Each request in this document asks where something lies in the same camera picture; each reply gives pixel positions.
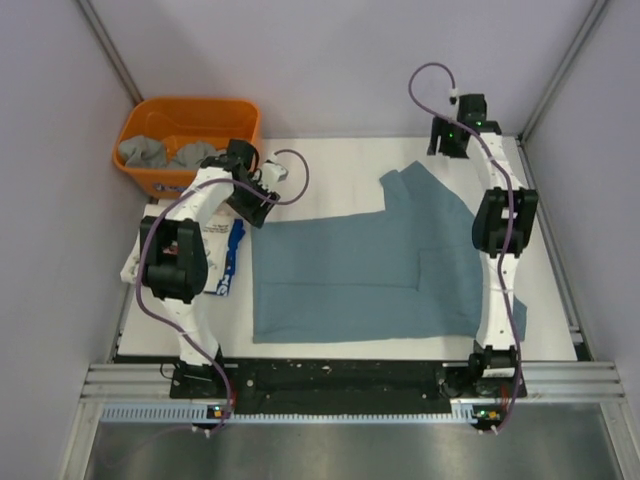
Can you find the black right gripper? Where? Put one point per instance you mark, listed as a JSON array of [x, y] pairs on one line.
[[439, 127]]

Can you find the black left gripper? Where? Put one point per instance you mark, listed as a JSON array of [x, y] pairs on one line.
[[254, 213]]

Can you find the teal blue t shirt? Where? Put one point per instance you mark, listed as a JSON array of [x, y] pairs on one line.
[[408, 271]]

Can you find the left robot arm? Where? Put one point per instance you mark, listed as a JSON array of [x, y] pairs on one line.
[[173, 268]]

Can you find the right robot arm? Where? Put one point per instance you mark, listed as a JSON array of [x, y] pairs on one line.
[[501, 229]]

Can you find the orange plastic laundry basket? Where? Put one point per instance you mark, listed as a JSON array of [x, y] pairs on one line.
[[176, 121]]

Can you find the grey t shirt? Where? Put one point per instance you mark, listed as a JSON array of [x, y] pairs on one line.
[[144, 152]]

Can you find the white floral folded t shirt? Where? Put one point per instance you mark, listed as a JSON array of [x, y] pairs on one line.
[[128, 272]]

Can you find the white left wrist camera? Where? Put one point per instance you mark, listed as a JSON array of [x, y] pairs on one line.
[[271, 173]]

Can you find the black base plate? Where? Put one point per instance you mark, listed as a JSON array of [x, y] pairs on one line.
[[320, 386]]

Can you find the aluminium frame rail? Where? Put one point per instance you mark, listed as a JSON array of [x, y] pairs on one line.
[[562, 382]]

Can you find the light blue cable duct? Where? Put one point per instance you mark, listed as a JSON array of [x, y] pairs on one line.
[[203, 414]]

